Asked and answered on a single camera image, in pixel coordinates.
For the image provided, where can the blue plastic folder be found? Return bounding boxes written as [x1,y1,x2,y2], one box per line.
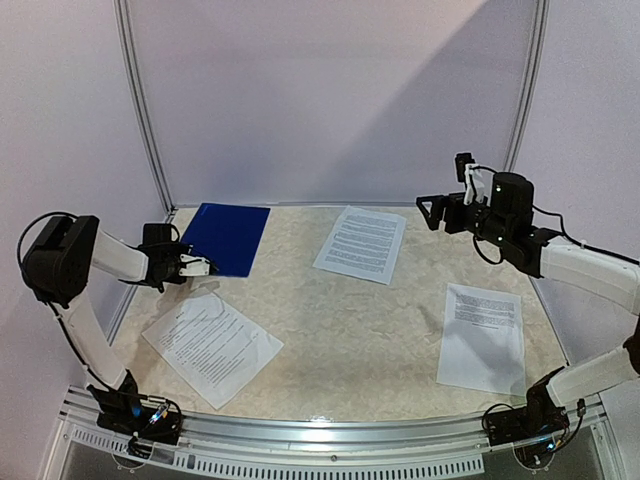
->
[181,203,270,278]

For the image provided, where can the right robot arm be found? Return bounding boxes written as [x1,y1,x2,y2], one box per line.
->
[416,166,639,436]

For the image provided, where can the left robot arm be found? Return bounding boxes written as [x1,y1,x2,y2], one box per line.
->
[16,211,218,393]

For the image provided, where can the printed paper sheet middle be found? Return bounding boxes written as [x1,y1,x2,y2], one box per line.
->
[313,206,406,285]

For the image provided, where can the printed paper sheet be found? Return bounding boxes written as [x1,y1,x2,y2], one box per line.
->
[436,284,526,397]
[313,206,406,285]
[142,288,283,410]

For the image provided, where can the printed paper sheet left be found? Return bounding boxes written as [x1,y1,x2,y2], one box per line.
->
[142,288,283,410]

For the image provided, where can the printed paper sheet right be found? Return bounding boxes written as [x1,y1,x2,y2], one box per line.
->
[436,284,526,397]

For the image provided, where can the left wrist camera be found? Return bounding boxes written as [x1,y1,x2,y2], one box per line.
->
[178,254,212,277]

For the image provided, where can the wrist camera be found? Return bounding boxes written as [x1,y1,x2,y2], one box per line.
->
[178,254,212,277]
[454,152,486,206]

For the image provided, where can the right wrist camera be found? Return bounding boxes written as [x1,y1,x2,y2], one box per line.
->
[454,152,486,206]

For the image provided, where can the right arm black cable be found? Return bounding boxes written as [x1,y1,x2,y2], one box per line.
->
[472,202,640,266]

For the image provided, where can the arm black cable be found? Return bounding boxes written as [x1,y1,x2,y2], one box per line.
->
[16,211,81,306]
[472,202,640,266]

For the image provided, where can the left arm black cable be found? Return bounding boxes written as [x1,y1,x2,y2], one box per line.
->
[16,211,81,306]

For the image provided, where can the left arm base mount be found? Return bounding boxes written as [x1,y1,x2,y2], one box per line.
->
[87,370,184,446]

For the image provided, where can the left aluminium frame post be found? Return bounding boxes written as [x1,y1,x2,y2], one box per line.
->
[114,0,176,214]

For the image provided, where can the aluminium frame post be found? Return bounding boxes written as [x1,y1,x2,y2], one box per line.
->
[114,0,176,214]
[503,0,550,171]

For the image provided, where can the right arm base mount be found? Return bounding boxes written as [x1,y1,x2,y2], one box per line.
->
[481,368,586,454]

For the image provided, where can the right aluminium frame post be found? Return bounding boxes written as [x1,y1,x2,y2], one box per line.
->
[503,0,550,171]

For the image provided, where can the aluminium front rail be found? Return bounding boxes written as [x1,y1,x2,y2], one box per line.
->
[43,387,626,479]

